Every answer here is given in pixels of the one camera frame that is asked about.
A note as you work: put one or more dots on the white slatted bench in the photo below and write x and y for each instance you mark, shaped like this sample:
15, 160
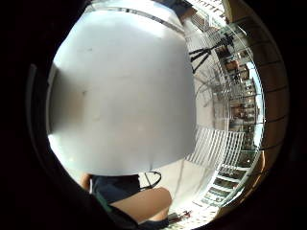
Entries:
214, 147

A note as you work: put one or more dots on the black tripod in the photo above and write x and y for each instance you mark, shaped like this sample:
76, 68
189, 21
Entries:
204, 52

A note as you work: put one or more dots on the distant buildings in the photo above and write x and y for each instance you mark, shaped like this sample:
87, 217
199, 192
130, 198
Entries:
244, 96

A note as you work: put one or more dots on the glass railing with metal frame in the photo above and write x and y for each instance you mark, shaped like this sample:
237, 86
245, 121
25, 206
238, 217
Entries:
255, 105

